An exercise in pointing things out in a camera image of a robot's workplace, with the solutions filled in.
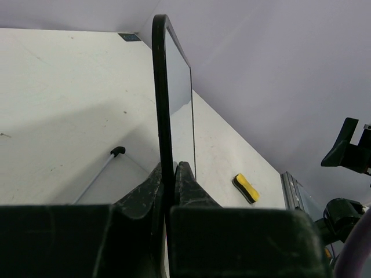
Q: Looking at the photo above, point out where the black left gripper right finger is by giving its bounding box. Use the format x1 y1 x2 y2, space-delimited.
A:
169 162 332 277

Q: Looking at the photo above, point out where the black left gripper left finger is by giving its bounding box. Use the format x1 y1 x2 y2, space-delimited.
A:
1 166 165 277

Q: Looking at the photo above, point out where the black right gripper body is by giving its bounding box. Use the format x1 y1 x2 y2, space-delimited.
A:
341 123 370 176

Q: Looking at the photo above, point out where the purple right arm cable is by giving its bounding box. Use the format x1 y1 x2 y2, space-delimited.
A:
333 207 371 278

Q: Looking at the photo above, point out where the black whiteboard stand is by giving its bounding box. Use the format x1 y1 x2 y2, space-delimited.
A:
71 146 127 205

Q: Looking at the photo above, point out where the whiteboard with black frame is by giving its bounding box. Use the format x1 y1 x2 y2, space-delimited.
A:
151 14 196 276

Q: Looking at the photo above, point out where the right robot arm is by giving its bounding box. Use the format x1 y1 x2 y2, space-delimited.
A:
315 118 370 245

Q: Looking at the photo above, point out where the right blue table label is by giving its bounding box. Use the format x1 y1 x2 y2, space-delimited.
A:
118 33 141 42

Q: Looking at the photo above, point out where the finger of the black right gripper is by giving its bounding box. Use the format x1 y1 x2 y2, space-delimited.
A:
321 118 359 167

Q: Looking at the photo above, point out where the yellow bone-shaped eraser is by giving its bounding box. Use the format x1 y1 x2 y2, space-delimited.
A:
232 173 260 204

